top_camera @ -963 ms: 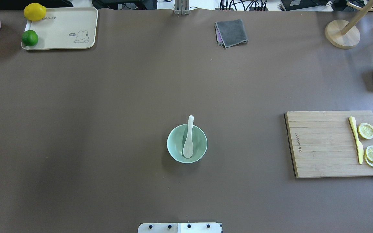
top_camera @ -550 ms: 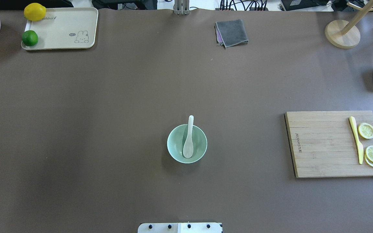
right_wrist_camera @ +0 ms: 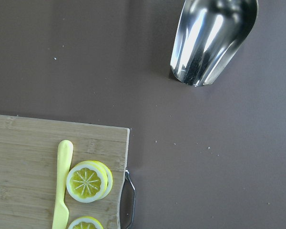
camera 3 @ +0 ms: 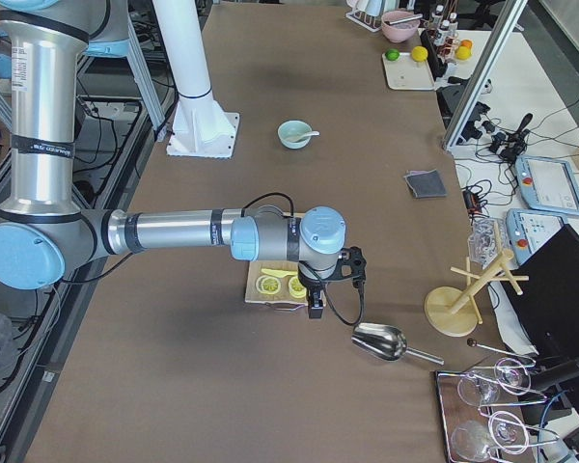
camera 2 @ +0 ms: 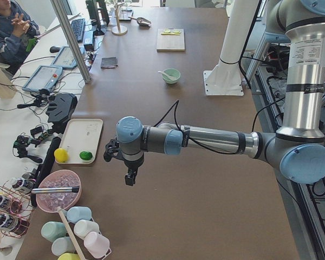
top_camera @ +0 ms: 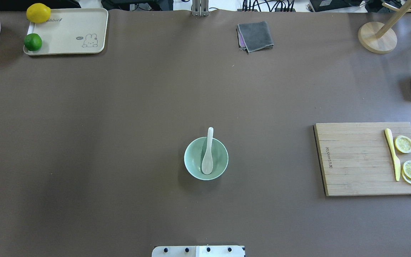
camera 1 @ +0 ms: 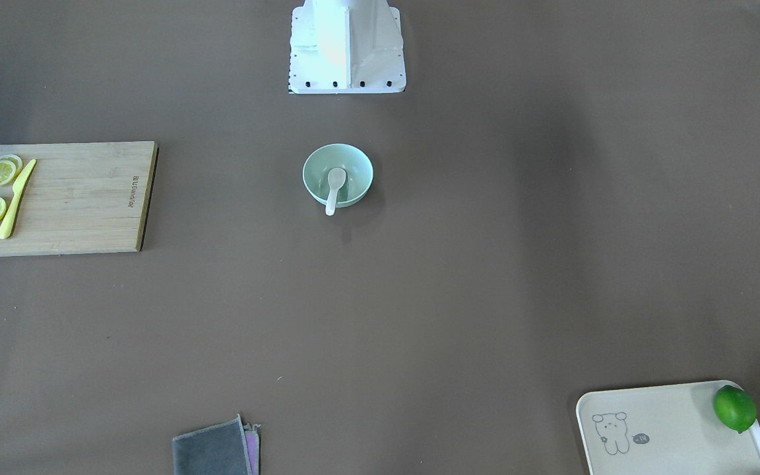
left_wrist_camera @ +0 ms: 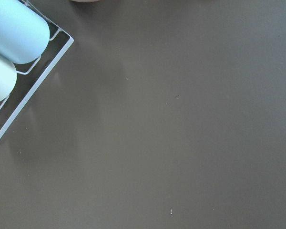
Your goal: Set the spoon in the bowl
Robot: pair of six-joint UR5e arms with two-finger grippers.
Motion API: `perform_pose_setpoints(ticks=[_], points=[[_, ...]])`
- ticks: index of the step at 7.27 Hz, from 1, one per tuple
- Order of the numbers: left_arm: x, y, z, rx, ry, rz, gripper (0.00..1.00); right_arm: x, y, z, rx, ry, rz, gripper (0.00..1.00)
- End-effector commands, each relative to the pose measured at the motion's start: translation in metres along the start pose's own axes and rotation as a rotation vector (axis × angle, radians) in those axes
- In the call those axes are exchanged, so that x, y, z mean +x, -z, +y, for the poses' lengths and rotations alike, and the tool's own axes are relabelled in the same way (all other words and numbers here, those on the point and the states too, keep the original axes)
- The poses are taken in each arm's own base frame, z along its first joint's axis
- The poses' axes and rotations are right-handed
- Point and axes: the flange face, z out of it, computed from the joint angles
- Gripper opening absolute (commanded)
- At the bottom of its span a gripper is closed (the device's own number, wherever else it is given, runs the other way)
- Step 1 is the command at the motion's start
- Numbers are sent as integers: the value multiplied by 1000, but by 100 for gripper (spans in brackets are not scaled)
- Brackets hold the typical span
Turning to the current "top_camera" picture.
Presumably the upper lemon slice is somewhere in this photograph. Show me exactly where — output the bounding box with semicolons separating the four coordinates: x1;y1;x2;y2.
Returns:
394;135;411;153

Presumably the green lime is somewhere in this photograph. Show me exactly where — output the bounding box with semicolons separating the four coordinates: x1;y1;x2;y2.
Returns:
24;34;42;51

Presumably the wooden mug tree stand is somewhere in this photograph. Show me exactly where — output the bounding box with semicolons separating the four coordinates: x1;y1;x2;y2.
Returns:
358;0;411;54

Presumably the beige rabbit tray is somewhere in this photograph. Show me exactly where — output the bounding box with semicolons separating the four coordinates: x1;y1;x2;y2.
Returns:
23;8;109;56

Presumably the grey folded cloth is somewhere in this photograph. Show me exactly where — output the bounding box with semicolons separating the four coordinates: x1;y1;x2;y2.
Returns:
237;21;274;53

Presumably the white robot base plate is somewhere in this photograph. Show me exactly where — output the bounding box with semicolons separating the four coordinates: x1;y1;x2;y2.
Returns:
151;245;246;257

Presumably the bamboo cutting board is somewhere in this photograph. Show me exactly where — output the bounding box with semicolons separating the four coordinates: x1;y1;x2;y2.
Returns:
314;122;411;196

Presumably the light green bowl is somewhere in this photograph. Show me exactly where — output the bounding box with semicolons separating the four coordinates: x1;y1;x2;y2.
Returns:
184;137;229;181

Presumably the yellow lemon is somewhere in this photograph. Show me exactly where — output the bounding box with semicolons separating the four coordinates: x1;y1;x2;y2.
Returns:
26;3;52;23

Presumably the yellow plastic knife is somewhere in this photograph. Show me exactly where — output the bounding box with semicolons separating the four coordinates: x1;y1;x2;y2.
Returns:
384;128;401;182

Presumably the white ceramic spoon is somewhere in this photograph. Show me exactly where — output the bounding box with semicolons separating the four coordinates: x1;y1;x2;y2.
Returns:
201;127;214;175

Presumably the aluminium frame post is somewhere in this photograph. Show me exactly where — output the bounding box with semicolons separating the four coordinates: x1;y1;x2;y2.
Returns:
192;0;209;17

